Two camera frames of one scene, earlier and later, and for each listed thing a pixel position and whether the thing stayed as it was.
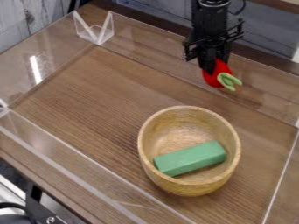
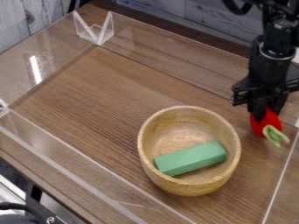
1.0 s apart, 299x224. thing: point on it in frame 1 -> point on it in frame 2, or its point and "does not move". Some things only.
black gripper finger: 207,59 -> 256,108
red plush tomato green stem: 222,77 -> 268,127
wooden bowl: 180,127 does not move
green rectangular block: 190,158 does not move
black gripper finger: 224,52 -> 278,101
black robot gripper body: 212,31 -> 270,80
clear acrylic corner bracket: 96,33 does not move
